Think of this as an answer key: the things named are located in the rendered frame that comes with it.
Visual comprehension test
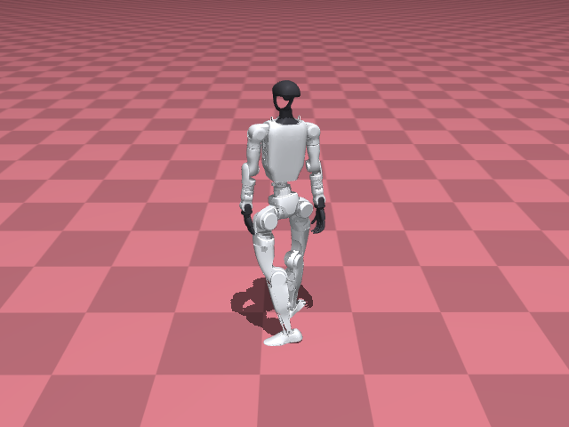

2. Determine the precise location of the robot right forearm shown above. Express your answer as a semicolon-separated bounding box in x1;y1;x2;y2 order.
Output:
309;160;325;205

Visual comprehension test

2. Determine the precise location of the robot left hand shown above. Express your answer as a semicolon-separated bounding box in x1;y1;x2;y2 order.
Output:
241;204;257;236

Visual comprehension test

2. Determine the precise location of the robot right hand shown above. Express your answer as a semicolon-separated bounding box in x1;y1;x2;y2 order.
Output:
311;197;325;234

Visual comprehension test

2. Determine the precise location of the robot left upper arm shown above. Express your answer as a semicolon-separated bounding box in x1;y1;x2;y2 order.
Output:
244;124;269;177

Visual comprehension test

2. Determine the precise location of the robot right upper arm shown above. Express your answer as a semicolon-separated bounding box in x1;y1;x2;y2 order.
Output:
305;122;320;173

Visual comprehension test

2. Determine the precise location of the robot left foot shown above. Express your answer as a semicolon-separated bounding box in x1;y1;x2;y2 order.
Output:
263;328;303;346

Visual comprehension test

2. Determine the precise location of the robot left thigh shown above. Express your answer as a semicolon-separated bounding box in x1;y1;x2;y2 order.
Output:
252;205;288;284

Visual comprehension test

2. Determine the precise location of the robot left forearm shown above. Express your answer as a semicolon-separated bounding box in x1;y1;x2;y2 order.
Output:
239;164;256;211

